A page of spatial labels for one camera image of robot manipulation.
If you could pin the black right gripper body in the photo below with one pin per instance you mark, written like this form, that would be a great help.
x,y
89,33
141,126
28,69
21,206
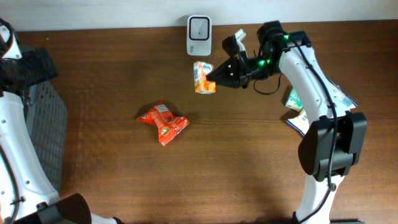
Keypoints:
x,y
253,68

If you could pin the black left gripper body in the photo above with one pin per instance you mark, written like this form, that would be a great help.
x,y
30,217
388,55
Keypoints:
x,y
35,68

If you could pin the orange tissue pack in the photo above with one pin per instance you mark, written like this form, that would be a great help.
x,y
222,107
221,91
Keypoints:
x,y
201,84

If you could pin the teal tissue pack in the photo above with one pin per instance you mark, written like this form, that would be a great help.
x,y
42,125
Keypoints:
x,y
293,102

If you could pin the cream snack bag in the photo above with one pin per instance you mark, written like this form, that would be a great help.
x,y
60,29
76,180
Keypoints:
x,y
302,122

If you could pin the red snack bag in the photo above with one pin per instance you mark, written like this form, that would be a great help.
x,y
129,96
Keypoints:
x,y
168,125

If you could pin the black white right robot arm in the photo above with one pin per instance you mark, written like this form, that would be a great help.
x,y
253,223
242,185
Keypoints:
x,y
334,140

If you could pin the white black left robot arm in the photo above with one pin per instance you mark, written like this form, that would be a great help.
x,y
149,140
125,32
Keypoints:
x,y
29,197

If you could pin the white black barcode scanner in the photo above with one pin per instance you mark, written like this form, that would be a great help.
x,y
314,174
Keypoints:
x,y
199,35

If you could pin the grey plastic basket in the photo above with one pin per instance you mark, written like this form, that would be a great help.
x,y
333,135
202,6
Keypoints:
x,y
46,118

